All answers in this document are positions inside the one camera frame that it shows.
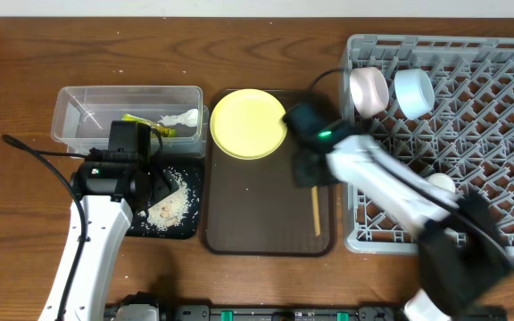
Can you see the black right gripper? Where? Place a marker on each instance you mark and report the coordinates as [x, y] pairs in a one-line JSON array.
[[299, 176]]

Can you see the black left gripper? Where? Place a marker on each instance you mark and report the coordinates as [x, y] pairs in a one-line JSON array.
[[161, 179]]

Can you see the rice food waste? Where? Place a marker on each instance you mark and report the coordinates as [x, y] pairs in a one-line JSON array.
[[176, 208]]

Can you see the green orange snack wrapper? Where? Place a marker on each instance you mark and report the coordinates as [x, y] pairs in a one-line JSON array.
[[162, 130]]

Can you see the wooden chopstick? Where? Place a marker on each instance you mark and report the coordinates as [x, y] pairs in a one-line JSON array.
[[315, 210]]

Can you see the yellow plate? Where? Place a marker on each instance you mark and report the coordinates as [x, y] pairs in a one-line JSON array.
[[247, 124]]

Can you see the white tissue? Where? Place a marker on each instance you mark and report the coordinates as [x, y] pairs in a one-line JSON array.
[[188, 118]]

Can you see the light blue bowl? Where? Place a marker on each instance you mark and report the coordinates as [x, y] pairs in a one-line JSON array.
[[414, 92]]

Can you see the small white green cup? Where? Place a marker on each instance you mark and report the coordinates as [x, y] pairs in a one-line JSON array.
[[443, 181]]

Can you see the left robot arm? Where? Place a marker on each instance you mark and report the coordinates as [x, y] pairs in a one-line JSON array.
[[97, 227]]

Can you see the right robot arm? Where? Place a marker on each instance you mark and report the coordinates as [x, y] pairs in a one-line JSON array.
[[461, 254]]

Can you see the black waste tray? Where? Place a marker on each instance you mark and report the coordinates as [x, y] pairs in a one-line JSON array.
[[191, 166]]

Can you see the grey dishwasher rack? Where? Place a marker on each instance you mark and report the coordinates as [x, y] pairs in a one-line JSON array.
[[469, 134]]

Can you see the brown serving tray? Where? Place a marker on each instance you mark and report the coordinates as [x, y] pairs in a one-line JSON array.
[[254, 207]]

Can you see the clear plastic bin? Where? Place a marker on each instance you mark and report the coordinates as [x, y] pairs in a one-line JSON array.
[[83, 115]]

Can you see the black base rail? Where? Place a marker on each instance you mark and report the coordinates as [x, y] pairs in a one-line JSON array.
[[147, 306]]

